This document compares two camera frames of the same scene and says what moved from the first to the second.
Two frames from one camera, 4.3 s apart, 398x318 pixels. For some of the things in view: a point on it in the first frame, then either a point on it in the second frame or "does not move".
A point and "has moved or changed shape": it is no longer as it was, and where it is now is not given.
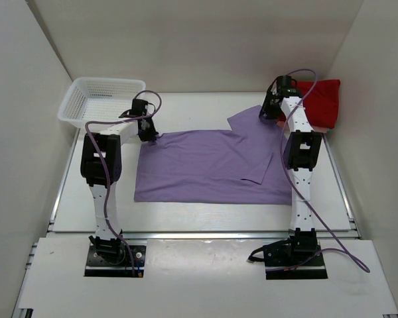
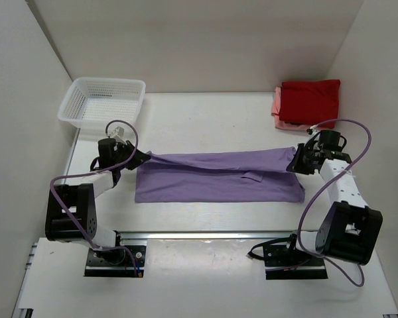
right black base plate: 313,269 does not move
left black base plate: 95,267 does not move
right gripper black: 268,110 to 302,159
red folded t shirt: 321,101 does not move
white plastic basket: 99,99 does not move
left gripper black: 149,133 to 132,156
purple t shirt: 247,165 has moved or changed shape
